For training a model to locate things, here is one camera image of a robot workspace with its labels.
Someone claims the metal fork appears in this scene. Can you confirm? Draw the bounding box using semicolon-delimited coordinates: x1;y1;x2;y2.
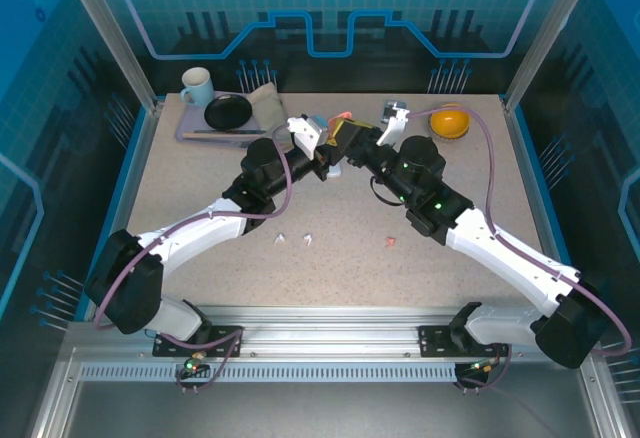
187;137;254;149

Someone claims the light blue mug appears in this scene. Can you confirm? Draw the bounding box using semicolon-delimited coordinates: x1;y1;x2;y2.
179;66;216;108

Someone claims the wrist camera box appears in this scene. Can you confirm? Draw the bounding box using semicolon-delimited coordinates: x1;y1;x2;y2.
286;114;332;161
375;99;412;148

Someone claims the thin black cable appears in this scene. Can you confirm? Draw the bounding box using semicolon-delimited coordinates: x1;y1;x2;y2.
368;174;402;207

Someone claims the orange bowl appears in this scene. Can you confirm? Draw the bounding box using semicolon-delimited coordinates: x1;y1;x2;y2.
428;103;472;142

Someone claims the aluminum mounting rail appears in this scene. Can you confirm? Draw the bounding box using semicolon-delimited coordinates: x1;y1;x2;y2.
64;305;601;365

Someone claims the black plate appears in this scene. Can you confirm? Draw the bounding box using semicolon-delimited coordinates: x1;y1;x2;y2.
203;93;253;133

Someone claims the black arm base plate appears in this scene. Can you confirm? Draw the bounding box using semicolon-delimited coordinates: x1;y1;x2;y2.
152;325;245;358
417;325;510;358

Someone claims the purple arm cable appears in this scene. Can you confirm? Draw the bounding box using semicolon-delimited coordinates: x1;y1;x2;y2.
93;122;296;393
407;106;632;393

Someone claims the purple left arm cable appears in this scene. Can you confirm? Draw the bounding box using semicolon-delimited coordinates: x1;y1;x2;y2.
93;122;296;393

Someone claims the slotted grey cable duct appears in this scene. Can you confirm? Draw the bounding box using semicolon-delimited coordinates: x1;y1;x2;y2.
77;363;459;384

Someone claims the purple plastic tray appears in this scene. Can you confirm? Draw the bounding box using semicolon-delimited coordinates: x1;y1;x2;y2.
174;90;271;152

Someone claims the blue table edge trim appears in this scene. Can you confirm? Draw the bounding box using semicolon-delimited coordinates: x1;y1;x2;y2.
512;102;584;289
73;105;151;322

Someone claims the aluminum frame post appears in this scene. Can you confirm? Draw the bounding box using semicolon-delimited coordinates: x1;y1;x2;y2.
501;0;591;115
55;0;165;115

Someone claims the cable connector with LED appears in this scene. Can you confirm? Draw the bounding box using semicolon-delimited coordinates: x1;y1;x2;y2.
182;351;209;373
467;357;501;374

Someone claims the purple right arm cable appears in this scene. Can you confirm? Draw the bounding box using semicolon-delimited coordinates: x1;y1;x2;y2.
407;106;632;393

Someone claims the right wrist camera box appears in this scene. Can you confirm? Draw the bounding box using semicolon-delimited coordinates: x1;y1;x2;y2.
375;99;412;148

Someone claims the beige folded cloth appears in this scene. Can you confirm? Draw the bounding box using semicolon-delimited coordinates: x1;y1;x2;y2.
248;81;291;145

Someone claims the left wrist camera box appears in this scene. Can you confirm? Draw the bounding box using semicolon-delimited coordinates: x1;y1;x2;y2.
286;114;332;161

